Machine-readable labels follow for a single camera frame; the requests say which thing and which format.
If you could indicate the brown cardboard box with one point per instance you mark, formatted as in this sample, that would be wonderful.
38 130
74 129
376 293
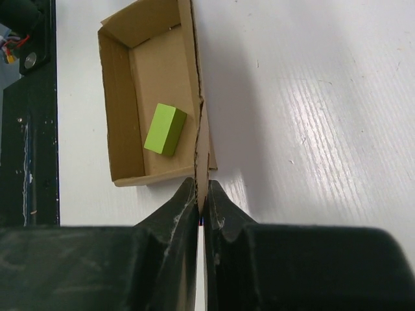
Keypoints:
149 56

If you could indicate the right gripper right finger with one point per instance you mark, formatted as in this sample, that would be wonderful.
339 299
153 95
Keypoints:
253 266

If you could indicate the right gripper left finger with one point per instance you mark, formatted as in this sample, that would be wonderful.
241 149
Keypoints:
149 266

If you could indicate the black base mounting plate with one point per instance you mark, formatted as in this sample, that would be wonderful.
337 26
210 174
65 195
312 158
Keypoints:
29 122

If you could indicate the green rectangular block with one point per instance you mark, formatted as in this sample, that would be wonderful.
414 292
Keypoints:
165 130

